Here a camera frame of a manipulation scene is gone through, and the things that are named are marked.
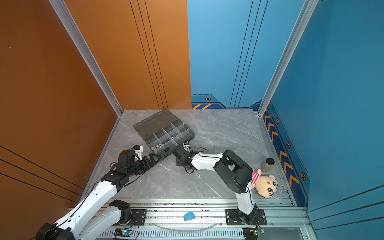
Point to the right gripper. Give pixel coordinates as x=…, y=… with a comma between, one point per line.
x=177, y=161

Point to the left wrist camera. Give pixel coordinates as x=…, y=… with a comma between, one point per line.
x=138, y=151

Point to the brown jar black lid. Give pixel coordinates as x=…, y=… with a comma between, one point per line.
x=267, y=165

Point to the left aluminium corner post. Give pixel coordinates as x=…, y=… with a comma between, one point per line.
x=75, y=34

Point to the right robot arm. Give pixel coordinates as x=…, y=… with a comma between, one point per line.
x=234, y=172

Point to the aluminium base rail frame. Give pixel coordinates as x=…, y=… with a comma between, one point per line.
x=170, y=214

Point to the circuit board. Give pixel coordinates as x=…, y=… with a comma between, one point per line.
x=125, y=233
x=252, y=233

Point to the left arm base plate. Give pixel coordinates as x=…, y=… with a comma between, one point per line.
x=133, y=217

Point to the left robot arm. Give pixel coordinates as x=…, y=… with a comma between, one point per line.
x=90, y=198

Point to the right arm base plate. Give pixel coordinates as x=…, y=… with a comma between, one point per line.
x=236, y=217

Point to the left circuit board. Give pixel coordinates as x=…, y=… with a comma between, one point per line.
x=125, y=233

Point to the aluminium corner post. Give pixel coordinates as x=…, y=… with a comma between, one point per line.
x=75, y=34
x=295, y=36

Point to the right circuit board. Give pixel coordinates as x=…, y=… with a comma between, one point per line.
x=252, y=233

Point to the grey plastic organizer box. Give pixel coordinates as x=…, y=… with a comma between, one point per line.
x=163, y=132

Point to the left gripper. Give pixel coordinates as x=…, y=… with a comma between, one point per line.
x=150, y=164

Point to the plush doll toy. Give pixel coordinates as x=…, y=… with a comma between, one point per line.
x=266, y=186

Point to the blue block on rail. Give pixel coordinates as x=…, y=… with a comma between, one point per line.
x=189, y=216

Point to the right aluminium corner post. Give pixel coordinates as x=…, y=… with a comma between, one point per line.
x=295, y=36

